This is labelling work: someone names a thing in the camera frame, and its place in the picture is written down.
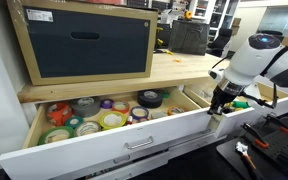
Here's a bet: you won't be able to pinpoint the pink poster board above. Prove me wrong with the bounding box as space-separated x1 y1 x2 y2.
68 0 127 6

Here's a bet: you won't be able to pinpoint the stacked small cardboard boxes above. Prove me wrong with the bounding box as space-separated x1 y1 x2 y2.
231 17 243 36

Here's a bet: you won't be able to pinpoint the yellow round object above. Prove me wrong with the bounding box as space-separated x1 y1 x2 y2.
183 10 194 20

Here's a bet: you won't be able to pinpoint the black perforated plate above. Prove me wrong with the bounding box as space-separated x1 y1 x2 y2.
216 113 288 180

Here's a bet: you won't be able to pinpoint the yellow tape roll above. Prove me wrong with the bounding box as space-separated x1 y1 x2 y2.
98 110 128 131

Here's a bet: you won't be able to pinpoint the blue tape roll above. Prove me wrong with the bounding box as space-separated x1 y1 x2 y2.
129 105 150 121

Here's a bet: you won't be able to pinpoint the clear white tape roll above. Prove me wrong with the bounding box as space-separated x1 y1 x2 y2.
150 110 168 120

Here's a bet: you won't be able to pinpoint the wide white wooden drawer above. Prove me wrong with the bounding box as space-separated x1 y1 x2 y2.
0 87 225 180

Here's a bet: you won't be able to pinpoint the black yellow spring clamp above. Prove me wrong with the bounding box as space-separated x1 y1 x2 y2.
222 102 238 114

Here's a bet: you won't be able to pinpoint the black clamp orange tip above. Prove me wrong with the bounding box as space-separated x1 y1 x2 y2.
241 122 270 150
263 113 288 135

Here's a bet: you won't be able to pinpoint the white shelf cabinet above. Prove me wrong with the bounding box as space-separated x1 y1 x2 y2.
188 0 243 39

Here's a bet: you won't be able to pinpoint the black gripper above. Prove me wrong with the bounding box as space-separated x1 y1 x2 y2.
207 84 246 116

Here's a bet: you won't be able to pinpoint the orange handled metal tool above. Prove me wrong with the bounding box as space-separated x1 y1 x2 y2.
235 141 263 180

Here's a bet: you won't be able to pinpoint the large grey duct tape roll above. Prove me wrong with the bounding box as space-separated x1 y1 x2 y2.
69 96 102 118

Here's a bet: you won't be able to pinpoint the small teal tape roll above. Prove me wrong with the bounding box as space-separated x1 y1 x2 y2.
64 115 84 130

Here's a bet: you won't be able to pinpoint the white lower drawer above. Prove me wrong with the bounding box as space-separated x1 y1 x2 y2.
168 126 218 148
168 133 228 160
87 150 171 180
55 141 172 180

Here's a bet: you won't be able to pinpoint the green tube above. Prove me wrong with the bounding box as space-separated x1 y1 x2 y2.
232 100 252 110

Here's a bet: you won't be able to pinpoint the black tape roll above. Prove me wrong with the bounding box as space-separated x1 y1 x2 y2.
137 89 164 109

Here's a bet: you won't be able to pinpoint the small purple tape roll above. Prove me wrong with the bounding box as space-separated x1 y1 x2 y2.
99 98 115 110

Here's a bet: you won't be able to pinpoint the black office chair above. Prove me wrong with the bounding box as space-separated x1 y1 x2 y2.
206 27 234 58

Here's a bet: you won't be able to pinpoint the large green tape roll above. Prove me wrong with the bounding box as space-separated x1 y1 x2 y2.
37 125 75 146

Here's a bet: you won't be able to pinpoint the grey fabric bag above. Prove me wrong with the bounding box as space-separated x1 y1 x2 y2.
168 19 211 56

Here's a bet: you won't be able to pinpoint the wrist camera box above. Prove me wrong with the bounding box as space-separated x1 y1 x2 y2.
207 68 226 81

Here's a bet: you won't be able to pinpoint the orange red tape roll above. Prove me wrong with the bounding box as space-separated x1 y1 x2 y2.
111 101 131 115

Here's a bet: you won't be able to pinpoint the white grey tape roll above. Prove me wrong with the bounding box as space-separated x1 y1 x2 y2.
74 121 102 137

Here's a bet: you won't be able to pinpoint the narrow white wooden drawer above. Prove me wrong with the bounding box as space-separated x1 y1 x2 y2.
183 79 288 139

